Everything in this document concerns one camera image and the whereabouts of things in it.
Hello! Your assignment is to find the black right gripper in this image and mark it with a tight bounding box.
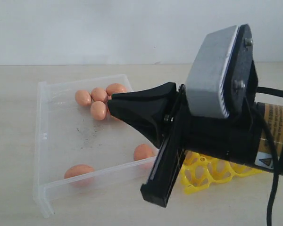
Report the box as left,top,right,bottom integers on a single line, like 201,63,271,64
108,82,258,207

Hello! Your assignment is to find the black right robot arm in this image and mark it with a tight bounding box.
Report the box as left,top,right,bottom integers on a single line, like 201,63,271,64
108,82,283,207

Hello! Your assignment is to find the yellow plastic egg tray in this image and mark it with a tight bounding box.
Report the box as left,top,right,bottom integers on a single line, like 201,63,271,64
179,151,263,194

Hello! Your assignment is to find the clear plastic storage box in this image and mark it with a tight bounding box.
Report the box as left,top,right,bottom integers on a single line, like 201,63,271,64
33,74,155,218

